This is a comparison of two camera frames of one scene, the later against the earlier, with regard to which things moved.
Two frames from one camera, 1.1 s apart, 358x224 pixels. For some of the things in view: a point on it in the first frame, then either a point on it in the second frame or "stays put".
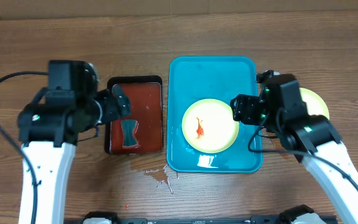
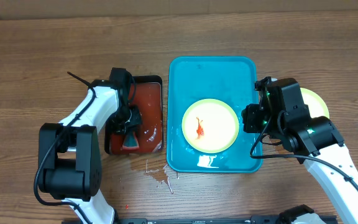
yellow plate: [315, 105] stays put
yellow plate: [208, 126] stays put
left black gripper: [111, 114] → [114, 127]
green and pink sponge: [130, 128] stays put
